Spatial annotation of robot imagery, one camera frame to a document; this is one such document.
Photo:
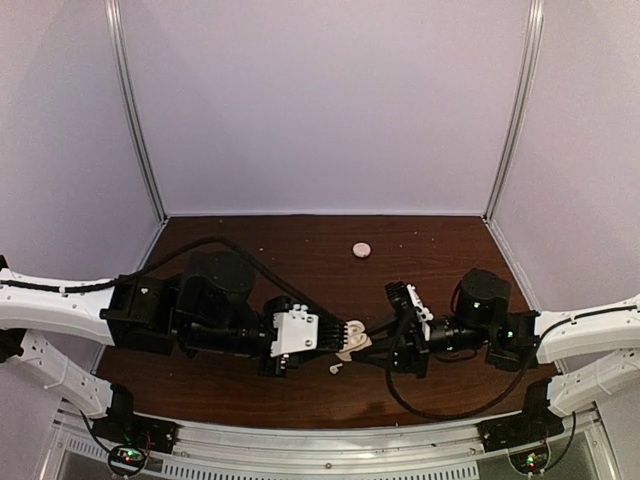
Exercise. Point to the aluminium left corner post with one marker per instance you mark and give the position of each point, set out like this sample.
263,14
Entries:
132,116

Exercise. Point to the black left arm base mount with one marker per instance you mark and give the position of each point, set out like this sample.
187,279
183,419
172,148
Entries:
143,432

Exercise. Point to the white earbud case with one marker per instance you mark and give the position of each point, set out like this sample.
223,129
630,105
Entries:
357,340

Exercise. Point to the aluminium front rail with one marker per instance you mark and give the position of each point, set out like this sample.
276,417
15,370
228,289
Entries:
453,450

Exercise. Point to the aluminium corner post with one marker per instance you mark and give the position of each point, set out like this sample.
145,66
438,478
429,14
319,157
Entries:
529,61
132,116

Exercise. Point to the aluminium right corner post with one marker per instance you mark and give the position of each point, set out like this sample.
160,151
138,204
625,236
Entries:
529,61

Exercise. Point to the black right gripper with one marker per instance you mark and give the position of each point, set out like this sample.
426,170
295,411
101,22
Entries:
409,348

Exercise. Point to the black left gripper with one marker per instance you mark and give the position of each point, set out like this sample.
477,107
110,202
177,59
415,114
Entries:
289,361

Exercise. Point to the base circuit board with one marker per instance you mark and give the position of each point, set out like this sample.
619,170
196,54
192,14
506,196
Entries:
529,461
126,460

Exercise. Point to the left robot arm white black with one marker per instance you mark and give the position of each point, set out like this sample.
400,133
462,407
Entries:
223,302

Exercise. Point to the left base circuit board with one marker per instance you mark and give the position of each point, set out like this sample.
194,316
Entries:
126,460

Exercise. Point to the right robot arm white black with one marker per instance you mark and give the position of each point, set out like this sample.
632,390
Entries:
514,342

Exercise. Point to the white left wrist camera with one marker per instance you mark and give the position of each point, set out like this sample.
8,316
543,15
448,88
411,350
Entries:
296,331

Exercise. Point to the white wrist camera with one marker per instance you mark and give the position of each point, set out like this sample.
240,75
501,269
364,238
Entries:
296,331
408,306

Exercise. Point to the pink earbud case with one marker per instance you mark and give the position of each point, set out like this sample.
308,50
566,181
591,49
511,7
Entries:
361,250

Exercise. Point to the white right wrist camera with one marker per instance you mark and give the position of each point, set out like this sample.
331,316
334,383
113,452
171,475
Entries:
408,306

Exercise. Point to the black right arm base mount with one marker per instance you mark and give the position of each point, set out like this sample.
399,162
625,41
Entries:
518,430

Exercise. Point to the right base circuit board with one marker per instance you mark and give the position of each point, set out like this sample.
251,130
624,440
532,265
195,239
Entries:
529,461

